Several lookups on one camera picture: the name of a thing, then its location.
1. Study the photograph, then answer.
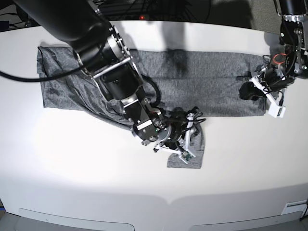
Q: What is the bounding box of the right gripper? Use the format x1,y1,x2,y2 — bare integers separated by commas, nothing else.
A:
153,113,196,158

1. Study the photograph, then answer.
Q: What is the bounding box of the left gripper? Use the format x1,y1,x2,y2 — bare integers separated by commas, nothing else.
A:
239,68,295,103

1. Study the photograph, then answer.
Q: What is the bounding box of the grey long-sleeve T-shirt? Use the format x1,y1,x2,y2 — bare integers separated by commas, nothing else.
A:
36,45,271,170

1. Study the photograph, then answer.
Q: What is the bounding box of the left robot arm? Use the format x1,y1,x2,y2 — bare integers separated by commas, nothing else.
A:
239,0,308,101

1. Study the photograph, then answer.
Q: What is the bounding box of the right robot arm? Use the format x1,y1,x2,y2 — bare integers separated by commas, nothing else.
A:
17,0,197,163

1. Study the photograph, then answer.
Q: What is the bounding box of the black power strip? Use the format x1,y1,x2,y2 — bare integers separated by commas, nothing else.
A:
105,14,185,22

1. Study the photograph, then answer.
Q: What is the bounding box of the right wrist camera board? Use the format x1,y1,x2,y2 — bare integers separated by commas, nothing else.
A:
179,152,194,164

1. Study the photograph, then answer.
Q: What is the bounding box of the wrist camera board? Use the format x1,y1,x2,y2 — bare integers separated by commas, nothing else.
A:
179,152,194,164
268,103,286,118

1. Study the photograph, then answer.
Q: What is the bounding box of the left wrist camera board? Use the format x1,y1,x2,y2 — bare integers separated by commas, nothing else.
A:
268,103,286,118

